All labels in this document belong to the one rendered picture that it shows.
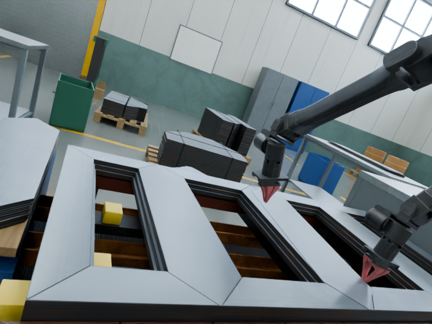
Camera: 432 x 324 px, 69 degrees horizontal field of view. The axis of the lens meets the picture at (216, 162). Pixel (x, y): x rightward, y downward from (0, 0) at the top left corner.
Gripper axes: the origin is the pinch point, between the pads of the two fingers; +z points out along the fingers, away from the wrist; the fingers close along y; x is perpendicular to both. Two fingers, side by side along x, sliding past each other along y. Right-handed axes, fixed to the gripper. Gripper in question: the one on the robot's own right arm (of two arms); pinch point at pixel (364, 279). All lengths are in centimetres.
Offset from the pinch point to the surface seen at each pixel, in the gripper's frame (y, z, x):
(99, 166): 76, 15, -51
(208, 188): 34, 8, -52
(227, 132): -138, 18, -424
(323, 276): 16.6, 2.8, 0.7
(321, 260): 11.0, 1.9, -7.3
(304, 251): 15.1, 2.6, -11.1
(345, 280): 9.0, 1.5, 1.4
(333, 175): -330, -7, -359
